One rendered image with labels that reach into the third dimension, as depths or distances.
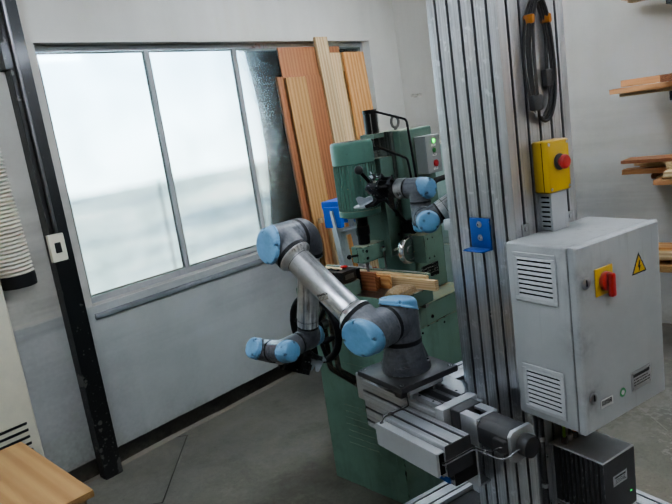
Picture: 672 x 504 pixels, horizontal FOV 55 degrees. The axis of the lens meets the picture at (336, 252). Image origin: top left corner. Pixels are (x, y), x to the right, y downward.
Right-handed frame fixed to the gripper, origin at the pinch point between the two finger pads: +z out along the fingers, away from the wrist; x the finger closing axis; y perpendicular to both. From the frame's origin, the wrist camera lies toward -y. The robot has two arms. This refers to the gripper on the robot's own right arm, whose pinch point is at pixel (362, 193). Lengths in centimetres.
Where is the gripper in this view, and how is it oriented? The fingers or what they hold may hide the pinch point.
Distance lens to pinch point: 252.1
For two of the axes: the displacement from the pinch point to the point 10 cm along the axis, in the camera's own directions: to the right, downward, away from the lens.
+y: -5.9, -5.3, -6.0
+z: -6.9, -0.4, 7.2
